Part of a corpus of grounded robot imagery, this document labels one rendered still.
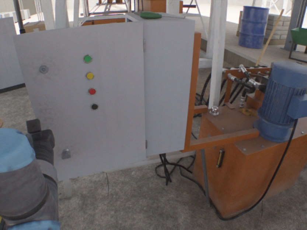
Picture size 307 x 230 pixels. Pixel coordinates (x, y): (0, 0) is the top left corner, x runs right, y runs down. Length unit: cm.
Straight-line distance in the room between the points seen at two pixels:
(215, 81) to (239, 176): 65
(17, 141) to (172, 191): 147
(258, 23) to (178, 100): 427
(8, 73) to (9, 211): 369
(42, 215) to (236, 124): 122
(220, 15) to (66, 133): 111
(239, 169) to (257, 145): 17
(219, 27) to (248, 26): 362
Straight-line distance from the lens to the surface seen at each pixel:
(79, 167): 93
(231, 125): 137
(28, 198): 35
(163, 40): 77
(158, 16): 81
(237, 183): 134
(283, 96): 122
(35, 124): 57
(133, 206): 161
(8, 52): 391
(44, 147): 53
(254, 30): 502
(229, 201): 147
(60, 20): 118
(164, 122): 91
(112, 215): 159
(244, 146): 122
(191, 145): 108
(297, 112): 123
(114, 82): 74
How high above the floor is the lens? 133
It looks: 31 degrees down
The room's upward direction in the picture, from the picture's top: straight up
